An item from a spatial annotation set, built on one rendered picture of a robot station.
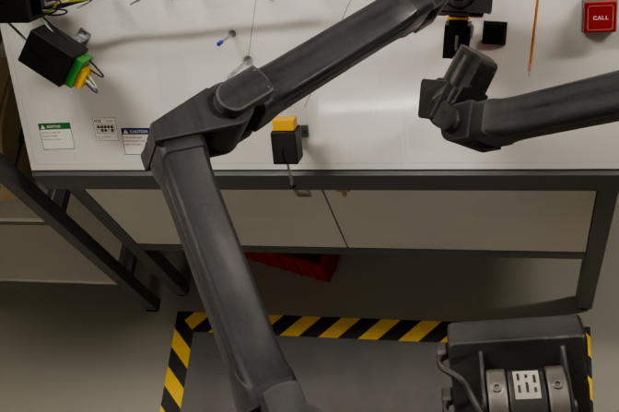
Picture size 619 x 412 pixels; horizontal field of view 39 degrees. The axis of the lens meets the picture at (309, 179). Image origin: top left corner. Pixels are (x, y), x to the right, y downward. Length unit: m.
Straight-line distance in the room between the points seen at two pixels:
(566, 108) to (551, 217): 0.76
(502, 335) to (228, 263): 0.39
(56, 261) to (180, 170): 1.62
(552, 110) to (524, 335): 0.59
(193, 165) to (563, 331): 0.49
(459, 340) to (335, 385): 1.82
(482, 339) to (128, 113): 1.24
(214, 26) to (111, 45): 0.21
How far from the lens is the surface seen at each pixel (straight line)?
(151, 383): 2.58
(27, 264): 2.60
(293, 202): 1.90
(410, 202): 1.84
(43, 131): 1.86
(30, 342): 2.79
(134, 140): 1.77
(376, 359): 2.43
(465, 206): 1.85
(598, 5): 1.52
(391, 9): 1.18
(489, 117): 1.24
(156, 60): 1.70
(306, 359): 2.46
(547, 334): 0.62
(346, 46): 1.12
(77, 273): 2.51
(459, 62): 1.34
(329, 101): 1.62
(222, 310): 0.91
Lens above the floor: 2.32
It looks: 60 degrees down
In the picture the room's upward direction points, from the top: 25 degrees counter-clockwise
